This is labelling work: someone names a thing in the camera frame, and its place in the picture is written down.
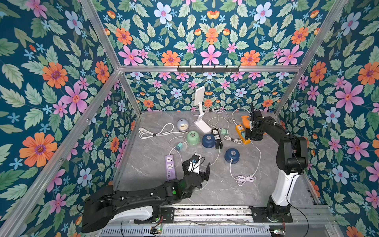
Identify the black wall hook rail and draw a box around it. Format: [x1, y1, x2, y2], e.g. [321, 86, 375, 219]
[177, 65, 240, 73]

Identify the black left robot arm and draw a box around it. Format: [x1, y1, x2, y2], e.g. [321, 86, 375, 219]
[82, 154, 210, 233]

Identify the white purple strip cord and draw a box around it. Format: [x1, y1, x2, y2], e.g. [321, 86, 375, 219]
[138, 122, 188, 140]

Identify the white power strip cord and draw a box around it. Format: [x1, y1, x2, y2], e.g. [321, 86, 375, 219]
[231, 107, 252, 122]

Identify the round blue alarm clock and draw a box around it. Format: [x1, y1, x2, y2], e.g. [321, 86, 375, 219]
[177, 118, 189, 131]

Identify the white folding desk lamp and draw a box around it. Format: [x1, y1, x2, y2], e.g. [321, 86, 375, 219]
[194, 87, 212, 134]

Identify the orange power strip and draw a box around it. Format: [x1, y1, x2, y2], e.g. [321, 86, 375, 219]
[235, 124, 251, 145]

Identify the dark blue meat grinder front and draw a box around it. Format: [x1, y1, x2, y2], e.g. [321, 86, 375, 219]
[224, 148, 240, 164]

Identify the black power strip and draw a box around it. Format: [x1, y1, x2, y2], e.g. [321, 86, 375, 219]
[212, 128, 223, 149]

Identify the light teal charger adapter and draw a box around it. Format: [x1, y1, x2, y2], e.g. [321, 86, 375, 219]
[176, 143, 183, 151]

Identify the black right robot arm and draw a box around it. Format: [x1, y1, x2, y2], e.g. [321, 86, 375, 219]
[246, 110, 309, 223]

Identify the green cordless meat grinder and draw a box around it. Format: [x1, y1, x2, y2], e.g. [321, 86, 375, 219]
[187, 131, 200, 146]

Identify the orange shark plush toy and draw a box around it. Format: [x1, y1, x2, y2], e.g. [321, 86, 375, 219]
[241, 116, 252, 129]

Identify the dark blue meat grinder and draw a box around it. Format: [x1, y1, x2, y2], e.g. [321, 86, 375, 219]
[224, 148, 240, 164]
[201, 133, 216, 148]

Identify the purple power strip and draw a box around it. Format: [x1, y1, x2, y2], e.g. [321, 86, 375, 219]
[165, 155, 176, 181]

